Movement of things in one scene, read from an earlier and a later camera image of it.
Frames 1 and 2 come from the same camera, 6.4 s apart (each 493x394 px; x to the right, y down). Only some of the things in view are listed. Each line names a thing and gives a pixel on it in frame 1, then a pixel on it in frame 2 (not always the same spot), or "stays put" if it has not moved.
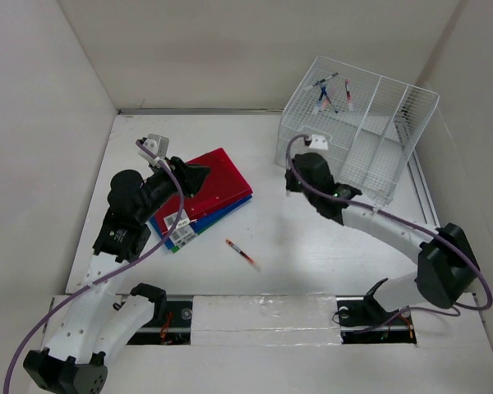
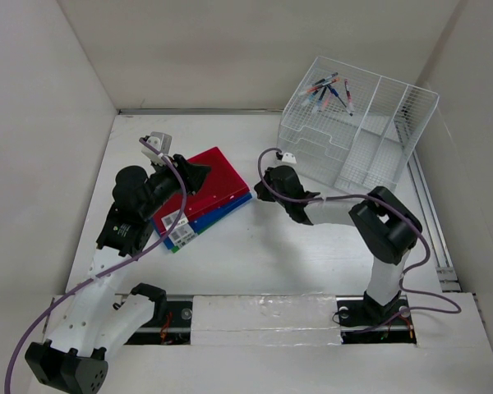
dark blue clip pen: x=324 y=90 to x=336 y=93
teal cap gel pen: x=324 y=80 stays put
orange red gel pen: x=237 y=249 to x=315 y=87
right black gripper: x=291 y=184 to x=262 y=192
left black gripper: x=188 y=176 stays put
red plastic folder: x=223 y=184 stays put
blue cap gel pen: x=323 y=92 stays put
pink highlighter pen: x=325 y=101 stays put
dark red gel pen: x=348 y=95 stays put
